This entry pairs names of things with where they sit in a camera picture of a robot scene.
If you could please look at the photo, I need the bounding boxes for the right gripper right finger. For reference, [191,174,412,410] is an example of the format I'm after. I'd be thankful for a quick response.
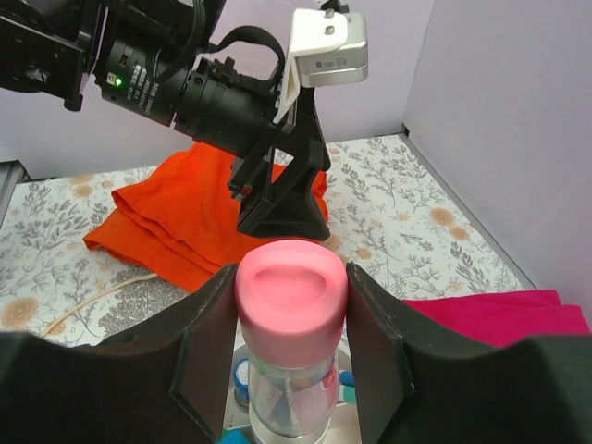
[346,263,591,443]

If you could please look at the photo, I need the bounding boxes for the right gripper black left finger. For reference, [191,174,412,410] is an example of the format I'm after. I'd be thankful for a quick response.
[1,265,237,443]

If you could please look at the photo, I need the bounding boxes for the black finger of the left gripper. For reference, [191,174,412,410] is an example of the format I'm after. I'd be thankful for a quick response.
[228,88,331,241]

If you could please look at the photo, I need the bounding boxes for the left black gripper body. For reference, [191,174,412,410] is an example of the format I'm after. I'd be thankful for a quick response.
[95,37,281,157]

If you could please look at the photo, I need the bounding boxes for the green capped black highlighter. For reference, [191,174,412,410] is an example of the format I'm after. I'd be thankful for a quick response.
[339,385,356,404]

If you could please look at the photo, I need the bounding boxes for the grey blue glue stick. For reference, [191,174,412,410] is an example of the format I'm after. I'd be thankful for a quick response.
[232,358,250,409]

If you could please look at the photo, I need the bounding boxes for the white round organizer container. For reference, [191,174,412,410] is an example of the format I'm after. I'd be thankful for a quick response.
[223,344,362,443]

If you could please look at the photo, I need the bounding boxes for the pink capped clear tube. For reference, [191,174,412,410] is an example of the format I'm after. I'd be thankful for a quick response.
[233,240,349,440]

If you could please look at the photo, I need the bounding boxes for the blue capped black highlighter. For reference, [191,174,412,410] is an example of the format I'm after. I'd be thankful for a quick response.
[219,429,250,444]

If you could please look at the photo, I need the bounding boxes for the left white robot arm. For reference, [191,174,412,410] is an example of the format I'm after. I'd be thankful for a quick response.
[1,1,330,241]

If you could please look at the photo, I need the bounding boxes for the orange cloth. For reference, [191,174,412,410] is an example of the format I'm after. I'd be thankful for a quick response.
[82,141,330,294]

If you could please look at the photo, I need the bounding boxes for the magenta cloth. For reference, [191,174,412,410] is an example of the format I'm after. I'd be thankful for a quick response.
[405,290,591,347]

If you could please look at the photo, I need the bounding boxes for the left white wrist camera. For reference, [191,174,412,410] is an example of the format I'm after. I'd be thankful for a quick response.
[273,8,368,124]

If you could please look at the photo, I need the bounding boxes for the beige string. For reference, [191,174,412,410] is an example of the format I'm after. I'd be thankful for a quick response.
[42,272,161,335]

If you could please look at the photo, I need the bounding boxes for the aluminium rail frame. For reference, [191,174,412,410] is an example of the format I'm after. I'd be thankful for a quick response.
[0,160,31,225]

